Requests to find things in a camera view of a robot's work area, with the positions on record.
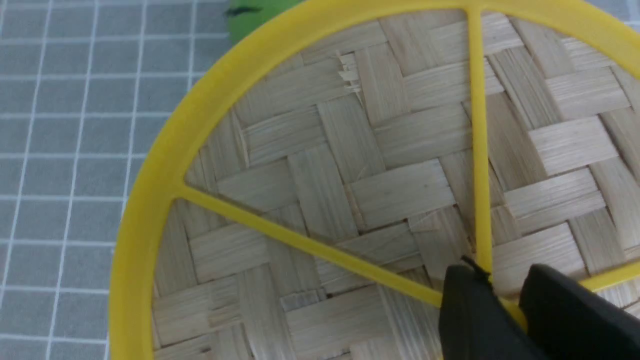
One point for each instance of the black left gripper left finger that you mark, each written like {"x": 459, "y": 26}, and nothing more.
{"x": 473, "y": 324}

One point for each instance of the green object with black mark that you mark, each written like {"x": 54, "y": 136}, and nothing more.
{"x": 244, "y": 16}

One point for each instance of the yellow rimmed woven steamer lid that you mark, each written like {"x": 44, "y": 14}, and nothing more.
{"x": 307, "y": 196}

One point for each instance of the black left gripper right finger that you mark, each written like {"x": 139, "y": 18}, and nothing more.
{"x": 569, "y": 322}

